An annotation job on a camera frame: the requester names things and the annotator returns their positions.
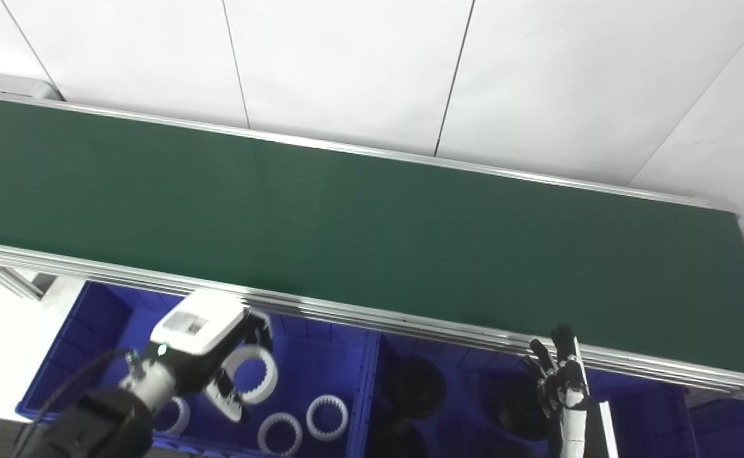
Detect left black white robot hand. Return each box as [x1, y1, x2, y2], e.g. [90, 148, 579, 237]
[148, 291, 275, 424]

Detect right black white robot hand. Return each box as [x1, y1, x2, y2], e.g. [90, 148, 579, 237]
[523, 325, 620, 458]

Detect white plastic ring part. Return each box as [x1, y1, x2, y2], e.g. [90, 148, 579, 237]
[223, 343, 279, 405]

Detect black round part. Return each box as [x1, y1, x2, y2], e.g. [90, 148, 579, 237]
[371, 419, 429, 458]
[495, 380, 548, 441]
[387, 357, 448, 420]

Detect blue bin with black parts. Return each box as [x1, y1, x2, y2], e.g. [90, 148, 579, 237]
[364, 331, 692, 458]

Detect blue bin with white rings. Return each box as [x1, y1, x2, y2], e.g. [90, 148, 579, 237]
[16, 280, 380, 458]

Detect aluminium conveyor leg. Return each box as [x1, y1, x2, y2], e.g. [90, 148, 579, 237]
[0, 260, 56, 301]

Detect green conveyor belt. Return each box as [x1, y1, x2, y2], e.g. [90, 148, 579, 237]
[0, 72, 744, 408]

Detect white toothed ring part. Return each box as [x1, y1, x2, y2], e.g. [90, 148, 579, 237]
[155, 395, 191, 436]
[306, 394, 350, 443]
[257, 412, 303, 457]

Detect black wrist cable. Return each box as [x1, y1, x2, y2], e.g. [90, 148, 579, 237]
[12, 348, 139, 458]

